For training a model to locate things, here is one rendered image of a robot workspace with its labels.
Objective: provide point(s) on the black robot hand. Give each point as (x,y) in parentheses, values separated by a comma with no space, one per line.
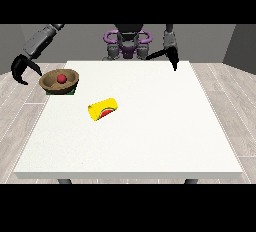
(19,68)
(172,55)

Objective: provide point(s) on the brown wooden bowl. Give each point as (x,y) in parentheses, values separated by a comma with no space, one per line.
(59,82)

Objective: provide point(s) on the small red ball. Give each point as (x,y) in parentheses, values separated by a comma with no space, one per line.
(61,78)

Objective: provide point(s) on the green square pad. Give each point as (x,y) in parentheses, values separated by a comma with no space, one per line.
(70,91)

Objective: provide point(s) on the grey robot trunk purple rings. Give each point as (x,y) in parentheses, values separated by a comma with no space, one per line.
(127,47)

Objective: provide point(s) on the dark table leg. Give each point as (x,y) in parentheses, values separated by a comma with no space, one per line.
(64,181)
(191,181)

